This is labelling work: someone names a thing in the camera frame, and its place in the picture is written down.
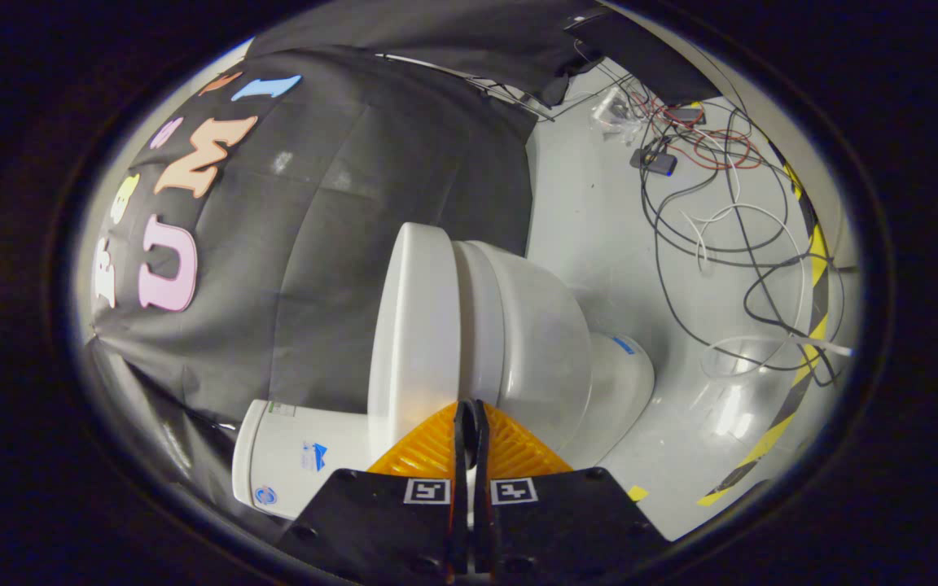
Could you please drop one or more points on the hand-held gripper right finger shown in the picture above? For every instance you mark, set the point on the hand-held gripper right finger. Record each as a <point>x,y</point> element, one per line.
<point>575,529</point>

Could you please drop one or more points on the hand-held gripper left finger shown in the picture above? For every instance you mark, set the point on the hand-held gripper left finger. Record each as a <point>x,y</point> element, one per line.
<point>371,529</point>

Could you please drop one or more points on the white toilet lid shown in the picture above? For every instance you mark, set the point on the white toilet lid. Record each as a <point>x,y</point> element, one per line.
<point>416,325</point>

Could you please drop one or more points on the white toilet bowl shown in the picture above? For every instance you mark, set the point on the white toilet bowl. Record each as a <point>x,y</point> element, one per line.
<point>550,342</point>

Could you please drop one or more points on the black backdrop cloth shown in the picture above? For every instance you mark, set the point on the black backdrop cloth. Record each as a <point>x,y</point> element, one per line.
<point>339,228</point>

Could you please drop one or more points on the yellow black hazard tape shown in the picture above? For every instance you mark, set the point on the yellow black hazard tape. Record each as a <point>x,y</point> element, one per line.
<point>817,268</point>

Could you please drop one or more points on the black power adapter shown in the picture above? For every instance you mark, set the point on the black power adapter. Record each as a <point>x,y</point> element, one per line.
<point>655,161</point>

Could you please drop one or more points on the clear plastic bag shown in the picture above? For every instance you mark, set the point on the clear plastic bag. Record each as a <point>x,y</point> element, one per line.
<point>614,114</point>

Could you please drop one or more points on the backdrop stand pole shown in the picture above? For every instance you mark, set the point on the backdrop stand pole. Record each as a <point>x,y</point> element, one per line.
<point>477,81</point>

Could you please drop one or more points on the black box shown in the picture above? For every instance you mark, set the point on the black box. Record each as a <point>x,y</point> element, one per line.
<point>640,57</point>

